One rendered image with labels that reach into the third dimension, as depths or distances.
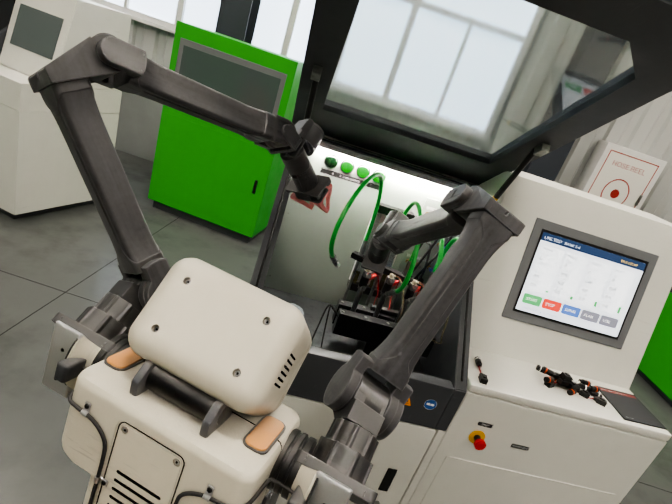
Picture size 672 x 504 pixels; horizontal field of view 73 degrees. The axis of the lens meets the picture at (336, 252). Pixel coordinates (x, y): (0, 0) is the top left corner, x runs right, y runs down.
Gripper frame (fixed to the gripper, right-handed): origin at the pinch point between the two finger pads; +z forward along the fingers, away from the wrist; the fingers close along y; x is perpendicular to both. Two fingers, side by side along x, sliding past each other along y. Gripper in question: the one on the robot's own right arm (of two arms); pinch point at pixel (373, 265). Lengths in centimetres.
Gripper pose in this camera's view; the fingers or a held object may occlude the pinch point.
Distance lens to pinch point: 139.8
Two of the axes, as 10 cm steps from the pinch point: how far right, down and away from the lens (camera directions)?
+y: 3.8, -8.5, 3.7
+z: -0.5, 3.8, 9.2
